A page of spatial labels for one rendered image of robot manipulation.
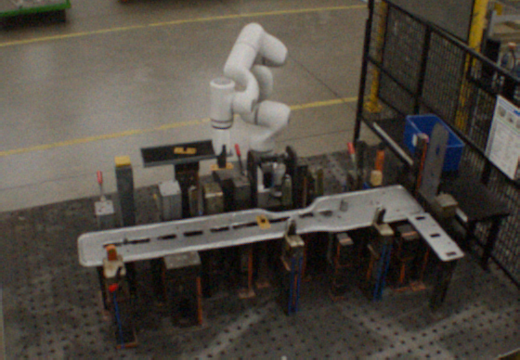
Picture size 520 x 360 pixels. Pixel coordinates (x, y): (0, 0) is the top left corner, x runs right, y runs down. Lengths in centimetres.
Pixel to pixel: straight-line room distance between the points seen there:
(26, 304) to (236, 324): 85
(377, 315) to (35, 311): 136
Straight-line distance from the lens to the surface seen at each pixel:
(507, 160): 260
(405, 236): 240
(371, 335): 237
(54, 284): 261
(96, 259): 222
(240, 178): 246
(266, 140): 279
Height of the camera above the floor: 240
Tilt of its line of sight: 31 degrees down
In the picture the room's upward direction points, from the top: 2 degrees clockwise
